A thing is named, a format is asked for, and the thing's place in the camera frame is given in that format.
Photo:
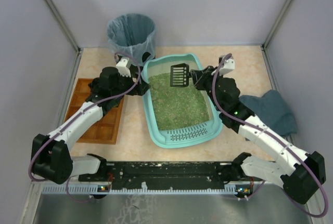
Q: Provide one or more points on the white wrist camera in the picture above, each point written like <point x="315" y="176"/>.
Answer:
<point x="228" y="64"/>
<point x="124" y="66"/>

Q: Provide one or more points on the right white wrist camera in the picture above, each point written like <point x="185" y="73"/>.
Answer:
<point x="228" y="64"/>

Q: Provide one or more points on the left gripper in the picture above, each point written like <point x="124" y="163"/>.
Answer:
<point x="138" y="89"/>

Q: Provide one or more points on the black round object in tray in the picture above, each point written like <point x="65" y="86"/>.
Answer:
<point x="95" y="86"/>

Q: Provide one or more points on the black mounting rail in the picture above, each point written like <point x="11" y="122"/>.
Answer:
<point x="159" y="178"/>

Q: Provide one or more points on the blue cloth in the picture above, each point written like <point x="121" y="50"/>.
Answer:
<point x="273" y="111"/>

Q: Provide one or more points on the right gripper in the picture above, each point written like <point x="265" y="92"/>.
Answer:
<point x="197" y="77"/>

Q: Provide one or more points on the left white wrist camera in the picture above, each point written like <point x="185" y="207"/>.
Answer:
<point x="124" y="66"/>

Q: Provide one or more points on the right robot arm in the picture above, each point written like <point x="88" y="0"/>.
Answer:
<point x="299" y="173"/>

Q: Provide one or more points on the black litter scoop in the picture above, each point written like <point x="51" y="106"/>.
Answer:
<point x="179" y="75"/>

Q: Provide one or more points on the blue trash bag liner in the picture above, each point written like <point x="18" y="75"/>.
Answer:
<point x="132" y="33"/>

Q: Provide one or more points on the green cat litter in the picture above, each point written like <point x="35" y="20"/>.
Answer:
<point x="175" y="107"/>

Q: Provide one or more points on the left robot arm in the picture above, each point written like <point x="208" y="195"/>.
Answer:
<point x="50" y="156"/>

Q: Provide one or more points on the black trash bin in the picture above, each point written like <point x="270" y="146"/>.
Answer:
<point x="140" y="59"/>

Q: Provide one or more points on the wooden compartment tray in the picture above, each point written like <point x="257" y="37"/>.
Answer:
<point x="104" y="131"/>

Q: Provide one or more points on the teal litter box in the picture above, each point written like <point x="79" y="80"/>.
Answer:
<point x="182" y="137"/>

